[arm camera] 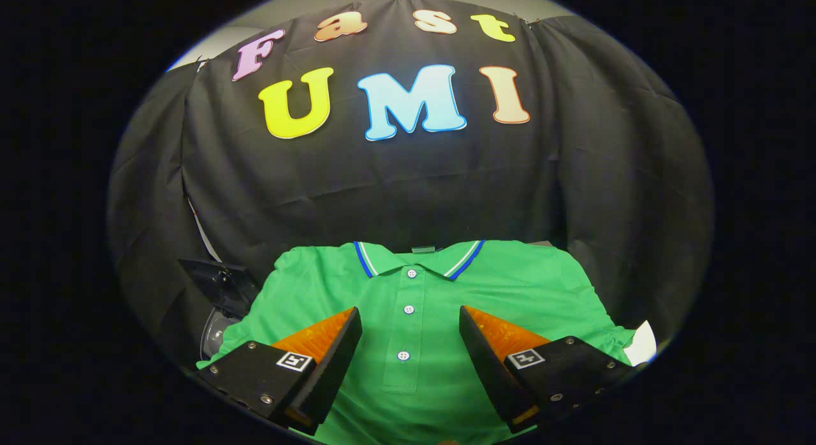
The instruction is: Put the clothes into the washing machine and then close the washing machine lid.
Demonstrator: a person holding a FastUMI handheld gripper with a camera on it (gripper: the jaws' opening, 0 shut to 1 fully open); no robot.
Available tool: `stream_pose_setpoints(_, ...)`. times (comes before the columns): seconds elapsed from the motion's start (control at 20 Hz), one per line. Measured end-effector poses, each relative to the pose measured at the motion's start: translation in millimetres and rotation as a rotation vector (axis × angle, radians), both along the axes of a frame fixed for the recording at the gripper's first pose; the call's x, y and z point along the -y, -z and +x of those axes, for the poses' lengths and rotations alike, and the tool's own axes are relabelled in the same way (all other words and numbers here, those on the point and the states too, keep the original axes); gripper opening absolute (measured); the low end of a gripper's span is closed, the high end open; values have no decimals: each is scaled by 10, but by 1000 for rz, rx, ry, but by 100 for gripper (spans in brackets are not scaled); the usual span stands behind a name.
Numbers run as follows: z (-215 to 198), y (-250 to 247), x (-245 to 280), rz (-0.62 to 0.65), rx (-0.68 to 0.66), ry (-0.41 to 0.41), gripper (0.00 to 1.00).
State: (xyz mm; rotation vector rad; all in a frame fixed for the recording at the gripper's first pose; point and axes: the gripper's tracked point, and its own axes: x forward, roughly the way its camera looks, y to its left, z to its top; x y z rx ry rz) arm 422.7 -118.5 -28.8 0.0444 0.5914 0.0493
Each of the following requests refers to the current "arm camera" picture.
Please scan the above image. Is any dark washing machine lid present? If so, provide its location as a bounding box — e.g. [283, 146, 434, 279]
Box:
[178, 258, 259, 319]

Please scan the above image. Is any white paper sheet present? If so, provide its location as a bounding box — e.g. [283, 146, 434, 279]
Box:
[623, 320, 657, 367]

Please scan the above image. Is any black backdrop cloth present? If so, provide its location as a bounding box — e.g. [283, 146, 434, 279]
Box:
[107, 0, 715, 363]

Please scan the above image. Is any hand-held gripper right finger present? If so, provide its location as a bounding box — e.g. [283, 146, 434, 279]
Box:
[459, 305, 638, 434]

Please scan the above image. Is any green polo shirt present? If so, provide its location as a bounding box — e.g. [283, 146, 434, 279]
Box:
[196, 240, 638, 445]

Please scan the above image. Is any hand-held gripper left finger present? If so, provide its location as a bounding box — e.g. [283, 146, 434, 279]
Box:
[194, 307, 364, 436]

